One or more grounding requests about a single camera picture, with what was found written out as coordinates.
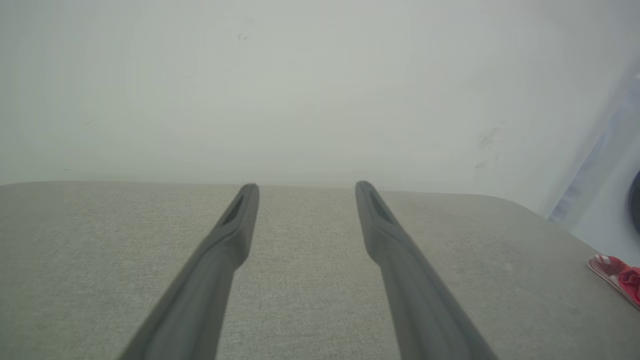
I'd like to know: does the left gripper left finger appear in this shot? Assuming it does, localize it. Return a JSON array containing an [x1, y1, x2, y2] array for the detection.
[[117, 182, 261, 360]]

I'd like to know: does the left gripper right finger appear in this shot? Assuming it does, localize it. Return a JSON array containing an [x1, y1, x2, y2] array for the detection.
[[354, 180, 499, 360]]

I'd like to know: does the red and white garment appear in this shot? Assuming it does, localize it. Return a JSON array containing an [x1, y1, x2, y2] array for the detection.
[[587, 254, 640, 311]]

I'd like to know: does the dark round washing machine door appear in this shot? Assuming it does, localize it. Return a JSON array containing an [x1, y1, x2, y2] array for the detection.
[[628, 171, 640, 236]]

